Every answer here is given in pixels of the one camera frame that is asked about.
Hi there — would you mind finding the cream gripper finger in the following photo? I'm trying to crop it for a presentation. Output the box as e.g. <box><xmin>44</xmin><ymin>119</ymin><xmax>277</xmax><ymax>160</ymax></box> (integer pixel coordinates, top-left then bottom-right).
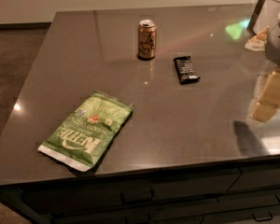
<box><xmin>250</xmin><ymin>102</ymin><xmax>277</xmax><ymax>122</ymax></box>
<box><xmin>259</xmin><ymin>71</ymin><xmax>280</xmax><ymax>108</ymax></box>

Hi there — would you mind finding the black RXBAR chocolate bar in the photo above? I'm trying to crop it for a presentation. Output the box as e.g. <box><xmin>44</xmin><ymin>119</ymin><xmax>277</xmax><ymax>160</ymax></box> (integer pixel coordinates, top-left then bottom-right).
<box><xmin>174</xmin><ymin>56</ymin><xmax>200</xmax><ymax>85</ymax></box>

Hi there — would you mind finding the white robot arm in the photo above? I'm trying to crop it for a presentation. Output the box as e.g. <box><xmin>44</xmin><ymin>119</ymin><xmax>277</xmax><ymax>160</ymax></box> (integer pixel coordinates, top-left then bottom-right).
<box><xmin>248</xmin><ymin>10</ymin><xmax>280</xmax><ymax>122</ymax></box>

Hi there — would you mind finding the dark drawer cabinet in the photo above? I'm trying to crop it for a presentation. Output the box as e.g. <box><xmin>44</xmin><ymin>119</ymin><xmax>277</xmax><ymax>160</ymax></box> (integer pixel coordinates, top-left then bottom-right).
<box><xmin>0</xmin><ymin>161</ymin><xmax>280</xmax><ymax>224</ymax></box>

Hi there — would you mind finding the orange LaCroix soda can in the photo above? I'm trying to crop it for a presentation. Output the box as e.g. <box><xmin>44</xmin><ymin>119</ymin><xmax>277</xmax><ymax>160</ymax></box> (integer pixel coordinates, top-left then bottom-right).
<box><xmin>137</xmin><ymin>19</ymin><xmax>157</xmax><ymax>60</ymax></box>

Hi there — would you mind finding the green Kettle chips bag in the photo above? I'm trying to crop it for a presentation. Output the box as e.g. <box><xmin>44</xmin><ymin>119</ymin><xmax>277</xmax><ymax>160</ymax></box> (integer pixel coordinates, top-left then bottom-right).
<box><xmin>37</xmin><ymin>91</ymin><xmax>133</xmax><ymax>172</ymax></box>

